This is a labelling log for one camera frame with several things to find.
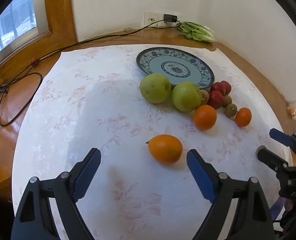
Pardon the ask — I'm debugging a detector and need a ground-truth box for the round orange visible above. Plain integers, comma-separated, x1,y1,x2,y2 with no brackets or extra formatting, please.
192,105,217,131

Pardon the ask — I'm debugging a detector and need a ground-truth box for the brown kiwi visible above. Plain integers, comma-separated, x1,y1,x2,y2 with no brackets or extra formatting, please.
200,89,209,105
222,95,232,108
224,103,237,118

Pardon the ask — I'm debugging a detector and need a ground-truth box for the large orange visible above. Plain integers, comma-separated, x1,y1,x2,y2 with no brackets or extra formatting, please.
146,134,183,165

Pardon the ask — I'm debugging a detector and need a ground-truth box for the small orange right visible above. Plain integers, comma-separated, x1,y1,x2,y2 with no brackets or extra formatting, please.
235,107,252,127

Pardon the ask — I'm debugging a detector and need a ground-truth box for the brown kiwi front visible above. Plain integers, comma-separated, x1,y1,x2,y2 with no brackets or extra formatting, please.
224,103,237,118

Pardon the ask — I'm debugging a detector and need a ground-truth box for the red fruit back right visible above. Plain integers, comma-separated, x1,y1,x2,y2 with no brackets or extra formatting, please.
221,80,232,95

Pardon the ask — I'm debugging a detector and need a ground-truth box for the red fruit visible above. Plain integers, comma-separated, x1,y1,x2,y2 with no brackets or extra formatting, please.
207,90,224,109
221,80,232,95
210,82,226,96

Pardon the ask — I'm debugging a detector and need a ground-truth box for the red fruit front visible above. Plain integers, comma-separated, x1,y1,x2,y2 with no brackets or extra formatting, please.
207,90,224,109

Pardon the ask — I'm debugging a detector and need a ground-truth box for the red fruit back left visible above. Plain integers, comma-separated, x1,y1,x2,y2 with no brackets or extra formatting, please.
210,82,226,96

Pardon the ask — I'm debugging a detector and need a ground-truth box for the blue patterned ceramic plate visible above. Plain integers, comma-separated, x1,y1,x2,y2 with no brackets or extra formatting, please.
136,47,215,89

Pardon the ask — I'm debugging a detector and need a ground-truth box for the white floral table cloth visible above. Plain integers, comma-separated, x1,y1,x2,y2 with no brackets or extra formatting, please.
12,45,292,239

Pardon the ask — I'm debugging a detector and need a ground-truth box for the bagged green lettuce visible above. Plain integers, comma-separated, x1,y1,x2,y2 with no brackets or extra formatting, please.
178,22,215,42

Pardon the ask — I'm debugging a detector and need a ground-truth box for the black power adapter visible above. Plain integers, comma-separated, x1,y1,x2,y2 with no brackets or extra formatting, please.
163,14,178,23

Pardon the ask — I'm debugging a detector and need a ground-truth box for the black power cable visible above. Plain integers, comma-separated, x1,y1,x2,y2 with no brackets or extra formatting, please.
0,19,182,127

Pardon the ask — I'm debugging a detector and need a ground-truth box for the white wall socket plate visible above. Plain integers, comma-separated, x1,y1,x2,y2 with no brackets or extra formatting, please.
144,12,179,28

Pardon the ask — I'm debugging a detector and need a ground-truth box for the wooden window frame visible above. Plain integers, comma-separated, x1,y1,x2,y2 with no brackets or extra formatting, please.
0,0,77,80

